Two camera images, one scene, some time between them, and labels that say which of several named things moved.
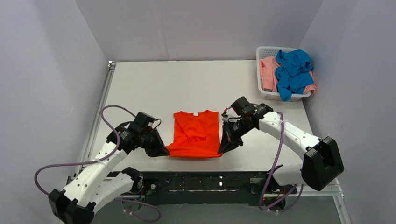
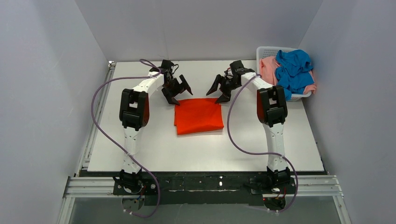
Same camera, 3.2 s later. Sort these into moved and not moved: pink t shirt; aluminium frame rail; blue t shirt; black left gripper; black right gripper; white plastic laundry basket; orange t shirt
Moved: black right gripper; black left gripper; orange t shirt
Not moved: pink t shirt; white plastic laundry basket; aluminium frame rail; blue t shirt
